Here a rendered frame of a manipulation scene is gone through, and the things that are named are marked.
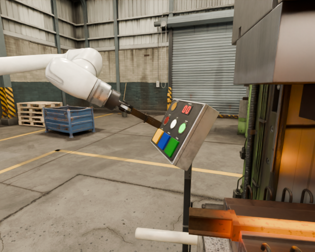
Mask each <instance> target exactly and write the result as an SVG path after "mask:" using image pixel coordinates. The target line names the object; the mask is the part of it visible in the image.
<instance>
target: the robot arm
mask: <svg viewBox="0 0 315 252"><path fill-rule="evenodd" d="M102 67H103V62H102V56H101V55H100V53H99V52H98V51H97V50H95V49H93V48H81V49H69V50H68V51H67V52H66V53H64V54H39V55H24V56H10V57H0V76H2V75H9V74H16V73H22V72H29V71H36V70H43V69H46V70H45V76H46V79H47V80H48V81H49V82H51V83H52V84H53V85H54V86H56V87H57V88H59V89H60V90H62V91H64V92H65V93H67V94H69V95H71V96H74V97H76V98H79V99H84V100H86V101H88V102H90V103H92V104H95V105H97V106H99V107H101V106H102V105H103V107H104V108H106V109H108V110H110V111H113V110H114V108H115V107H116V106H117V107H119V110H120V111H122V112H125V113H127V114H129V115H130V114H131V115H133V116H135V117H137V118H139V119H141V120H143V123H145V122H146V123H148V124H150V125H152V126H154V127H155V128H157V129H159V128H160V127H161V125H162V122H160V121H158V120H157V119H155V118H153V117H151V116H149V115H148V114H147V113H146V114H144V113H142V112H140V111H138V110H137V109H135V108H134V107H133V106H132V105H130V104H128V102H126V101H124V100H123V102H121V101H119V99H120V97H121V93H119V92H118V91H116V90H114V89H112V90H111V88H112V86H111V85H109V84H107V83H105V82H104V81H102V80H100V79H98V78H97V77H98V76H99V74H100V72H101V70H102Z"/></svg>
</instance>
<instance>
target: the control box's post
mask: <svg viewBox="0 0 315 252"><path fill-rule="evenodd" d="M191 179H192V163H191V165H190V167H189V169H188V170H187V171H185V170H184V193H183V225H184V226H188V225H189V207H190V202H191ZM182 232H185V233H188V232H189V228H188V227H182ZM182 252H189V245H188V244H182Z"/></svg>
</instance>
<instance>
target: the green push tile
mask: <svg viewBox="0 0 315 252"><path fill-rule="evenodd" d="M179 143H180V142H179V141H177V140H176V139H174V138H173V137H172V138H171V139H170V141H169V143H168V145H167V147H166V149H165V150H164V152H165V153H166V154H167V155H168V156H169V157H170V158H171V157H172V156H173V154H174V152H175V150H176V148H177V147H178V145H179Z"/></svg>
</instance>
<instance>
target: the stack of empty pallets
mask: <svg viewBox="0 0 315 252"><path fill-rule="evenodd" d="M16 104H17V110H18V112H17V113H18V119H19V121H18V123H19V125H26V126H39V127H45V121H44V114H43V107H45V108H51V107H54V108H58V107H62V106H63V103H62V102H50V101H33V102H20V103H16ZM22 104H26V106H23V105H22ZM55 104H57V105H55ZM23 109H27V111H24V110H23ZM35 109H37V110H35ZM23 113H26V114H27V115H23ZM24 117H25V118H28V119H24ZM24 122H27V123H30V124H25V123H24ZM37 124H43V125H37Z"/></svg>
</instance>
